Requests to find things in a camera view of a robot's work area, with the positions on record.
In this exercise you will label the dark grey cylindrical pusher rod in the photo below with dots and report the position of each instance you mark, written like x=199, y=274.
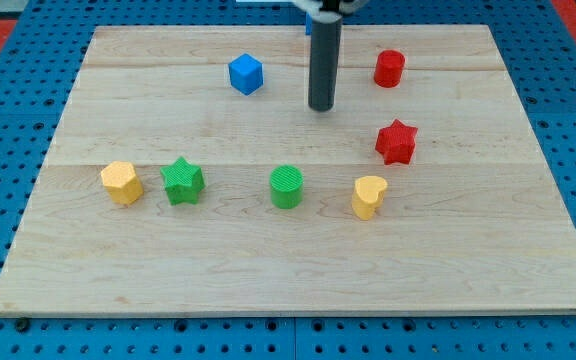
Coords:
x=324, y=55

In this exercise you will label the white rod mount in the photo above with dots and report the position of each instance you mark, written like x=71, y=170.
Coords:
x=329, y=9

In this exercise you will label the light wooden board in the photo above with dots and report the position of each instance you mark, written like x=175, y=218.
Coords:
x=473, y=225

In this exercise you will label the yellow hexagon block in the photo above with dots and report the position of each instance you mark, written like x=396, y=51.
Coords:
x=121, y=182

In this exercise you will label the blue block behind rod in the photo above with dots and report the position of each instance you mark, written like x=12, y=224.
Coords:
x=308, y=25

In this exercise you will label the red cylinder block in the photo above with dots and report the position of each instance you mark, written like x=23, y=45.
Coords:
x=389, y=68

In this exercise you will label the blue cube block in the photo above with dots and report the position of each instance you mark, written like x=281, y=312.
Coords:
x=246, y=74

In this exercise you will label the red star block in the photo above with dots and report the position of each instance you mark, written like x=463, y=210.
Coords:
x=396, y=143

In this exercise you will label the green cylinder block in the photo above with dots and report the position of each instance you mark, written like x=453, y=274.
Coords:
x=286, y=186

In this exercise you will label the yellow heart block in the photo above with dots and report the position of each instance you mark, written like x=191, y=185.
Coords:
x=368, y=195

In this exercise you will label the green star block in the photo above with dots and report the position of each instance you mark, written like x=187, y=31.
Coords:
x=182, y=182

